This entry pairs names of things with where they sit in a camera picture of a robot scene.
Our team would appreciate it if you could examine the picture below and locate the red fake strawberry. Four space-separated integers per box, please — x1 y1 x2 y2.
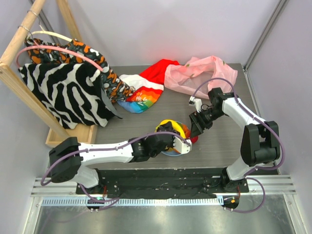
190 136 198 144

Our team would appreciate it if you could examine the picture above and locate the yellow fake banana bunch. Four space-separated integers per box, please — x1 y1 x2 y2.
156 119 185 138

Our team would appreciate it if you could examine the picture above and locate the pink plastic bag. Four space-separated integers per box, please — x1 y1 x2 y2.
164 56 238 99

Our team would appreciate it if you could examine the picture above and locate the orange fake pumpkin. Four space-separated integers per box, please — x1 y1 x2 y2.
182 124 191 138

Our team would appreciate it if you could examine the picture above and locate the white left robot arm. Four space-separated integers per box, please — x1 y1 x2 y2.
45 127 180 195

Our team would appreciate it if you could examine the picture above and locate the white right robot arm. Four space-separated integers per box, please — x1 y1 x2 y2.
189 88 280 193

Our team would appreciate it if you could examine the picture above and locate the colourful rainbow pouch bag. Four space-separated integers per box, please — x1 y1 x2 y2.
117 87 163 114

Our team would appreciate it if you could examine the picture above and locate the blue plastic plate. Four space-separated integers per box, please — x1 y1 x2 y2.
162 148 182 156

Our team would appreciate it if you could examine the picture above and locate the red cloth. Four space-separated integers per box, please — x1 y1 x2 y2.
139 59 179 85

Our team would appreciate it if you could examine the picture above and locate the zebra pattern cloth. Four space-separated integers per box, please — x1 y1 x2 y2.
19 63 121 129

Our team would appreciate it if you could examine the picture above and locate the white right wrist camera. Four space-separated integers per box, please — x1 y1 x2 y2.
189 96 202 113

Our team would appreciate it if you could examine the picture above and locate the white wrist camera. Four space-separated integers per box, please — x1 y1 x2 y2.
173 137 192 155
189 96 202 113

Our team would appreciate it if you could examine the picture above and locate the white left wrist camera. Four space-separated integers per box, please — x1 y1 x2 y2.
173 137 192 155

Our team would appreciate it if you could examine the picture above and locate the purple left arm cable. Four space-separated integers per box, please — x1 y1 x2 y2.
39 131 193 212

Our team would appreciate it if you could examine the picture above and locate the wooden rack frame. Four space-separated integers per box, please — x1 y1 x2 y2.
0 0 98 148

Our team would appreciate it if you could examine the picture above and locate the aluminium rail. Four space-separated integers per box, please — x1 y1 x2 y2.
31 175 296 210

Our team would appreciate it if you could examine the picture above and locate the pink hose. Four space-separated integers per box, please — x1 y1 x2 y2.
16 45 104 73

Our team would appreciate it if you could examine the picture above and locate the cream hose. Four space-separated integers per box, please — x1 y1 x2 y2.
25 30 74 42

